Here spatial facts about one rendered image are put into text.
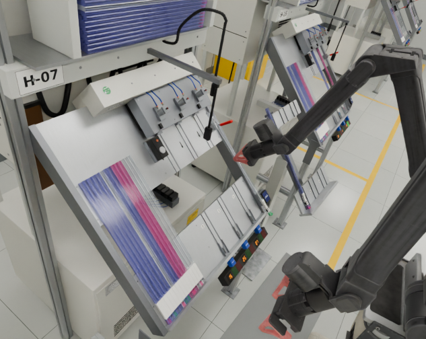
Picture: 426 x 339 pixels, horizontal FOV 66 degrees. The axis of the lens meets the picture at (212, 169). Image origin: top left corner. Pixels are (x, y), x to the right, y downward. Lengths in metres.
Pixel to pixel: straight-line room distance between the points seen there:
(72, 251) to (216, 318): 0.92
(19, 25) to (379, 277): 1.01
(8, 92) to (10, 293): 1.40
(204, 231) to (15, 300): 1.19
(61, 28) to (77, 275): 0.84
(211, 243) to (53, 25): 0.84
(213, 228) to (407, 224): 0.81
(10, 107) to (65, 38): 0.21
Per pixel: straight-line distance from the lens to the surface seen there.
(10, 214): 1.59
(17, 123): 0.97
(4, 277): 2.18
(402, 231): 0.58
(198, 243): 1.20
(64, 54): 0.92
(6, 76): 0.87
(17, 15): 1.04
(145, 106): 1.12
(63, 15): 0.89
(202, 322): 1.94
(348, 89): 0.94
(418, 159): 1.00
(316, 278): 0.70
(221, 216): 1.29
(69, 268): 1.36
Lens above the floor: 1.73
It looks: 38 degrees down
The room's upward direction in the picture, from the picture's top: 12 degrees clockwise
